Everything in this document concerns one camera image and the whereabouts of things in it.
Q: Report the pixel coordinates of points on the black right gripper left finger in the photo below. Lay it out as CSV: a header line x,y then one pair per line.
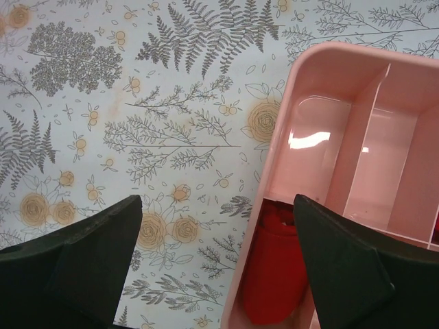
x,y
73,277

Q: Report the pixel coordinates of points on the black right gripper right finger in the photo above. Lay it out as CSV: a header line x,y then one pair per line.
x,y
361,278

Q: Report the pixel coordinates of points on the red folded cloth in tray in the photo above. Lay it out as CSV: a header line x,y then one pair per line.
x,y
275,278

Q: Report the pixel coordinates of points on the pink plastic organizer tray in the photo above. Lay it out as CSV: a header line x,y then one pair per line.
x,y
357,132

